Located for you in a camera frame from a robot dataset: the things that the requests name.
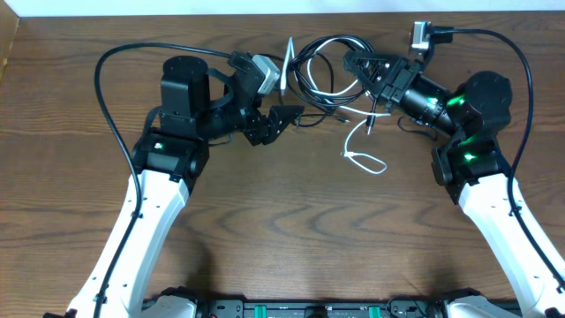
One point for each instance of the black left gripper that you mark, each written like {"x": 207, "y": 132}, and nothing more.
{"x": 257, "y": 124}

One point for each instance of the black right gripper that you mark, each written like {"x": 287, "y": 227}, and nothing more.
{"x": 394, "y": 84}

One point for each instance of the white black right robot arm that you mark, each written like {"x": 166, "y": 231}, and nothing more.
{"x": 472, "y": 168}

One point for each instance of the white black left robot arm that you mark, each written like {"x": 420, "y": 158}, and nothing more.
{"x": 200, "y": 105}

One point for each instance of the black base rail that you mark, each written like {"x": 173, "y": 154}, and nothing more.
{"x": 309, "y": 307}

